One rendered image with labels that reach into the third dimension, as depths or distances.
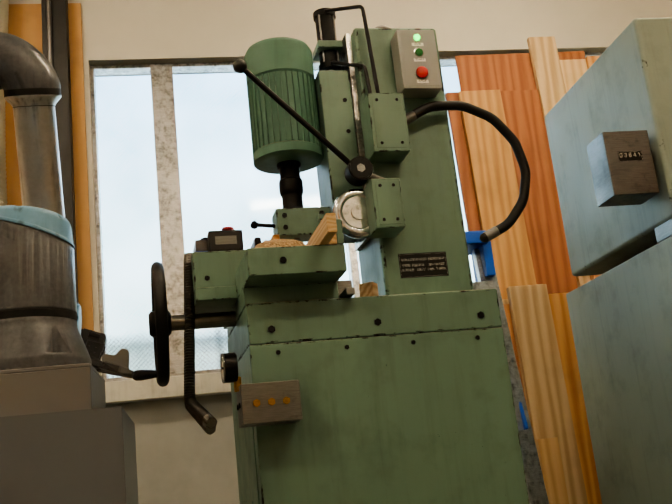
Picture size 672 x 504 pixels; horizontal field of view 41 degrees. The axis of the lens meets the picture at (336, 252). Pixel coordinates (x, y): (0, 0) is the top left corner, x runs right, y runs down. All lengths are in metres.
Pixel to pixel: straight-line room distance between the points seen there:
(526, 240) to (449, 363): 1.65
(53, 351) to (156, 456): 1.97
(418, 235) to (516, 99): 1.79
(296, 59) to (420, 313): 0.73
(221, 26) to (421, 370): 2.24
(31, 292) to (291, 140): 0.93
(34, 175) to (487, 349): 1.05
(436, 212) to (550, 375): 1.29
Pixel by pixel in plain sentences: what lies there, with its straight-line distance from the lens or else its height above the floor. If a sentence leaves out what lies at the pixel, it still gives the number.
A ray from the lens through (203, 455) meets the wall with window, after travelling 3.40.
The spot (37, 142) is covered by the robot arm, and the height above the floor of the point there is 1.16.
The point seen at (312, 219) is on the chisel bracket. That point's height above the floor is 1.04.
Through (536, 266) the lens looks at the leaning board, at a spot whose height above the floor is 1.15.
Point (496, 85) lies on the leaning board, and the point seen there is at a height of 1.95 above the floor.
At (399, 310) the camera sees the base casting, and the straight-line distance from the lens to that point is 2.00.
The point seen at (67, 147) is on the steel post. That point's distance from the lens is 3.60.
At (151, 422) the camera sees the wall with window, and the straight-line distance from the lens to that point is 3.42.
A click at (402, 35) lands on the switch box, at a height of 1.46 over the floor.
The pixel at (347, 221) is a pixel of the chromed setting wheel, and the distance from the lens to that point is 2.12.
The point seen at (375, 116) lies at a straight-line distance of 2.17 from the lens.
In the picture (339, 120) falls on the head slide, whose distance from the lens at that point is 2.28.
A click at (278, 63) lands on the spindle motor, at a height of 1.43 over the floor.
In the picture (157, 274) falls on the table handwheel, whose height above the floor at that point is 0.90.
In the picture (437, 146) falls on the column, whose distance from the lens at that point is 2.28.
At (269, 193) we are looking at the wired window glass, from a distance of 3.68.
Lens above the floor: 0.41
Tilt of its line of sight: 14 degrees up
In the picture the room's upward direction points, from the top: 6 degrees counter-clockwise
